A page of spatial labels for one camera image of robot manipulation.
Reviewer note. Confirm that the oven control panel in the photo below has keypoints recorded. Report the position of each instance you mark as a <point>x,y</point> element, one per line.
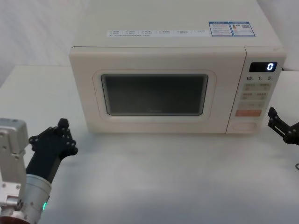
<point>254,98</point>

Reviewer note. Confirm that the cream microwave oven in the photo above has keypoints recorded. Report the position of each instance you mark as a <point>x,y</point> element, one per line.
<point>163,58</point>

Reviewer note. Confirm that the white curtain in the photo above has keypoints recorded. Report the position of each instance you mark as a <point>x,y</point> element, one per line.
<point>35,30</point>

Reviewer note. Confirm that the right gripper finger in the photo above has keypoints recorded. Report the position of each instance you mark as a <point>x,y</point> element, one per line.
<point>276,124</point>

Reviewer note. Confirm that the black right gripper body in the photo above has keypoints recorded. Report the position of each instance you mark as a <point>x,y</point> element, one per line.
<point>293,136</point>

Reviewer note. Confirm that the white table cloth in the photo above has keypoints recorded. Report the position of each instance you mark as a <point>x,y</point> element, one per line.
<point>163,175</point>

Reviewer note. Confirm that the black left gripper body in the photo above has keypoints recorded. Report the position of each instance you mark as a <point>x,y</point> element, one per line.
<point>45,161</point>

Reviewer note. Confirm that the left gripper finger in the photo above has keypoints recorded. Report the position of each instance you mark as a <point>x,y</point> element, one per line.
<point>69,144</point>
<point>45,136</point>

